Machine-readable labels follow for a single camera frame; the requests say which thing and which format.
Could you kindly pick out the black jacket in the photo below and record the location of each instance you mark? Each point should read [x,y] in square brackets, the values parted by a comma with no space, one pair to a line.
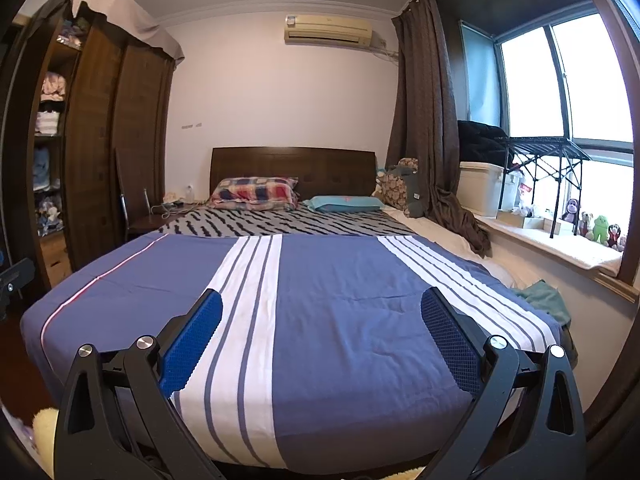
[482,142]

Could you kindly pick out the beige cardboard box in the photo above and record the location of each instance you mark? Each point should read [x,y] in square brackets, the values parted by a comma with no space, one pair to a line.
[525,221]

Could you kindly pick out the small bear plush toy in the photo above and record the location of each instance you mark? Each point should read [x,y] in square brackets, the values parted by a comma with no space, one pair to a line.
[586,225]

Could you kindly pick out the grey zebra pattern blanket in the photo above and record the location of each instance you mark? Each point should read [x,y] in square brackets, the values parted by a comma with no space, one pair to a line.
[280,222]

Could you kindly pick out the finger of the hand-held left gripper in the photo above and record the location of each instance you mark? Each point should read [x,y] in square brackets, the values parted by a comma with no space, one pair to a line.
[17,277]

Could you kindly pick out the dark wooden bed headboard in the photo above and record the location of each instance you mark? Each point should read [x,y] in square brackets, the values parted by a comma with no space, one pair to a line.
[295,162]

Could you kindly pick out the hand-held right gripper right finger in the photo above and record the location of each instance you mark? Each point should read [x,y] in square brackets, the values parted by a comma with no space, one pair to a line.
[450,345]

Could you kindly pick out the white fleece sill mat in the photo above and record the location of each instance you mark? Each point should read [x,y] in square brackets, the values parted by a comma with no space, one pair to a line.
[565,250]

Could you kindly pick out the green cloth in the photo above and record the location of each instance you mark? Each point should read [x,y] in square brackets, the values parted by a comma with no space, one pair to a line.
[545,300]

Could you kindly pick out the dark brown curtain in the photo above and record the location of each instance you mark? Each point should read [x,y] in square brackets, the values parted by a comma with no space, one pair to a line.
[425,110]

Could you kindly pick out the dark monkey plush toy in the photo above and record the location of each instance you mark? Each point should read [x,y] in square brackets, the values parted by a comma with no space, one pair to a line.
[615,237]

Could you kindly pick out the brown monkey plush toy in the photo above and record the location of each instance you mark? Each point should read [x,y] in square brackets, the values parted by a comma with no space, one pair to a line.
[571,210]

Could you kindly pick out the grey cloth cover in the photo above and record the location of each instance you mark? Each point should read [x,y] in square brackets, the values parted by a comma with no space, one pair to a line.
[130,20]

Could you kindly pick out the grey roller blind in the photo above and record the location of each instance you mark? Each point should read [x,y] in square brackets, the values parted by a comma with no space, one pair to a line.
[480,75]

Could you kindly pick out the black folding table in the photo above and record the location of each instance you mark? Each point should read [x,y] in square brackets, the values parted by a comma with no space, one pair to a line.
[545,147]

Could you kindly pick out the piles of folded clothes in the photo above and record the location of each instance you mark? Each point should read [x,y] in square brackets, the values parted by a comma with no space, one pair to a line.
[50,125]

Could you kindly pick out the green frog plush toy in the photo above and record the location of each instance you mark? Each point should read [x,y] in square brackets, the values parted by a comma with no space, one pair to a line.
[601,230]

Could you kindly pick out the teal pillow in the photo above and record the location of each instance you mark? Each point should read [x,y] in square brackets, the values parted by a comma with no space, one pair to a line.
[345,203]

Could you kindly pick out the metal frame chair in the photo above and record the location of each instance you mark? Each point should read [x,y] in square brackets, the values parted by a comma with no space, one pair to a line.
[122,185]

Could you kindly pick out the brown patterned cushion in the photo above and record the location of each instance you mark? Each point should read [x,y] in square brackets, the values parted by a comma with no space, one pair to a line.
[395,187]

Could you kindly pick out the blue white striped blanket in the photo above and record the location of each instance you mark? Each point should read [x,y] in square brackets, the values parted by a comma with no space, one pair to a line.
[350,320]

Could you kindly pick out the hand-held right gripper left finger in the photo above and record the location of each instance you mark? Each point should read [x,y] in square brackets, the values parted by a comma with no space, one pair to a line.
[192,340]

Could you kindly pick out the window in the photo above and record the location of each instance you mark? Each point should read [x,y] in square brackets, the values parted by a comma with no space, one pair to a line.
[590,85]

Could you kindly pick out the dark wooden wardrobe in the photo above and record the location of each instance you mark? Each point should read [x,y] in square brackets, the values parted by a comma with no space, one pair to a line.
[100,160]

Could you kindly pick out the plaid pillow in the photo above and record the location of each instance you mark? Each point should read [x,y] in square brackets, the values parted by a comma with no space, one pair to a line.
[252,192]

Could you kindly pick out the beige bed sheet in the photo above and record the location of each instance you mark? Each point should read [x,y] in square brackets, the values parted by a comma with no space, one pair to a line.
[450,240]

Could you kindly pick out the wall air conditioner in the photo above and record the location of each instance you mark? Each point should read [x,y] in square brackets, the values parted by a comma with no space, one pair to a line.
[327,30]

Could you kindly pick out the white storage box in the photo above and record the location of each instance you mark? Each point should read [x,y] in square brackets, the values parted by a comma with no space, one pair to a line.
[480,187]

